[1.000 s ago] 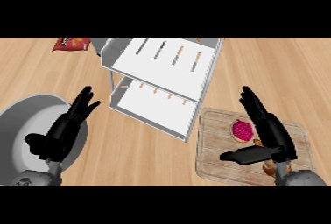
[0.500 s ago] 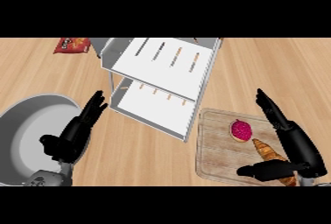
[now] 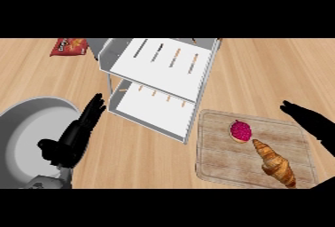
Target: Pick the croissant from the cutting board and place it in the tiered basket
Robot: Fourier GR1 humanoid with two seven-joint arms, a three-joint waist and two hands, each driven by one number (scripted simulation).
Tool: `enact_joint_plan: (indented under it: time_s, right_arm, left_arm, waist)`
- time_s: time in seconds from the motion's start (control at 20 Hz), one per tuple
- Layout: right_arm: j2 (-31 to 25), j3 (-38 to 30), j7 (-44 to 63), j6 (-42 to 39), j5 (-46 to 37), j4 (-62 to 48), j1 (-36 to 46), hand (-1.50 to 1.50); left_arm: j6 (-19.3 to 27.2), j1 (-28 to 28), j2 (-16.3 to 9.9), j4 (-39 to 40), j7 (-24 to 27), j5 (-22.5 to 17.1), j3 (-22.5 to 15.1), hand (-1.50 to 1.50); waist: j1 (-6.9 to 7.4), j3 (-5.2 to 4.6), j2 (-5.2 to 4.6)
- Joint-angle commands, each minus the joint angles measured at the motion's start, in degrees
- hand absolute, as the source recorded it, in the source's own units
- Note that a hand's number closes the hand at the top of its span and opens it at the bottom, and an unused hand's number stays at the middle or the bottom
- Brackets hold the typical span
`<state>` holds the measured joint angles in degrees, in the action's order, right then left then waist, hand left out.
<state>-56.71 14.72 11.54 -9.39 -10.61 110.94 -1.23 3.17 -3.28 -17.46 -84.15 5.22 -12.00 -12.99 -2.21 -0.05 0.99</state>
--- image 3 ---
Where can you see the red snack bag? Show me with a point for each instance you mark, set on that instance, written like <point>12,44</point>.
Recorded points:
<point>68,46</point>

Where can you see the wooden cutting board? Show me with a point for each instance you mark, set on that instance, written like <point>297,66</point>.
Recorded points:
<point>255,148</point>

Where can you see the large grey bowl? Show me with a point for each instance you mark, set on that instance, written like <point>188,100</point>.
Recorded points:
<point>30,142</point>

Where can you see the white tiered basket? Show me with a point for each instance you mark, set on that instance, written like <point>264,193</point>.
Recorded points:
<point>159,84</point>

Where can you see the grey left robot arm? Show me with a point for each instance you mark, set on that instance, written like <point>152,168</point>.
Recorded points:
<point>52,179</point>

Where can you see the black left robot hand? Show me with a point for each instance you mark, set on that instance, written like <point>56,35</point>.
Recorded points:
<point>75,134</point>

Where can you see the golden brown croissant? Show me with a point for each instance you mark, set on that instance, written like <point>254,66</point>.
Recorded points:
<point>275,164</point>

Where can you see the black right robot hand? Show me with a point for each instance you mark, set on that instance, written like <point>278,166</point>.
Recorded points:
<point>311,121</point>

